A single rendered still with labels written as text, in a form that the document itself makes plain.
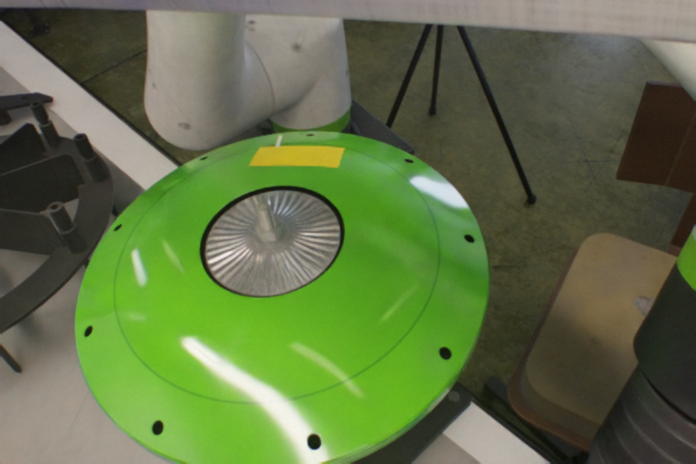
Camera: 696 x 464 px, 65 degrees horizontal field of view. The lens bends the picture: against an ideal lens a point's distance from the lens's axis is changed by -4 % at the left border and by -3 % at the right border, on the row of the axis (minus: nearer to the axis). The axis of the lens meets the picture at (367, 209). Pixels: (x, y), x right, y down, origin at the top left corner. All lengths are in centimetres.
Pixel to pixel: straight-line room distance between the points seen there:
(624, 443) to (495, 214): 160
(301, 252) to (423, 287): 9
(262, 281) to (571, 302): 66
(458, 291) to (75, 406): 38
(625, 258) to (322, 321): 75
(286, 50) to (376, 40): 205
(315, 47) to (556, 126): 163
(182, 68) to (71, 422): 36
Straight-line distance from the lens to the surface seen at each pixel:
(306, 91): 78
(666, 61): 42
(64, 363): 65
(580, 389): 89
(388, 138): 94
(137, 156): 83
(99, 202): 68
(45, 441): 61
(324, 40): 76
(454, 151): 213
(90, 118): 94
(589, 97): 247
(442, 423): 51
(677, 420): 33
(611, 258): 104
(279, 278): 39
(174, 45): 60
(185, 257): 43
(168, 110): 70
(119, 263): 46
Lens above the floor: 140
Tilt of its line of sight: 47 degrees down
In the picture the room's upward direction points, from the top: 6 degrees counter-clockwise
